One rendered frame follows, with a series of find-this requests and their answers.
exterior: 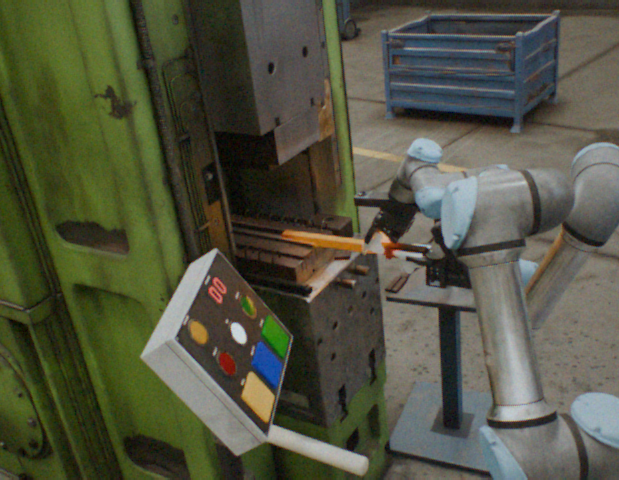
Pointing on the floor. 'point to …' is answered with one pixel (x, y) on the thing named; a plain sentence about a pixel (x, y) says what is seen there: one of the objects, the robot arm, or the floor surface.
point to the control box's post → (231, 469)
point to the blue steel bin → (472, 63)
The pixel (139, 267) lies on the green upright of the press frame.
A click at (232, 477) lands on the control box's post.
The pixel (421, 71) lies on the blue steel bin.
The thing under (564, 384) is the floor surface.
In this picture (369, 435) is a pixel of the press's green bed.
